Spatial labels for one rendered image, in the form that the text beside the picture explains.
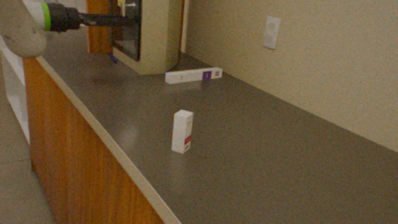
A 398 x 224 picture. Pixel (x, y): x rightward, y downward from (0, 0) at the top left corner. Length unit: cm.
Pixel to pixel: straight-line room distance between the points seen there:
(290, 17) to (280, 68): 19
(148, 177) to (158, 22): 82
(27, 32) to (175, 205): 72
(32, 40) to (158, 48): 49
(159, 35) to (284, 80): 53
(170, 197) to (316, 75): 77
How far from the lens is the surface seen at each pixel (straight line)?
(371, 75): 123
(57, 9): 138
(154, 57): 151
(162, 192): 76
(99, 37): 181
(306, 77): 137
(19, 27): 121
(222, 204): 75
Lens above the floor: 137
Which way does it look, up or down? 22 degrees down
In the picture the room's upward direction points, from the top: 6 degrees clockwise
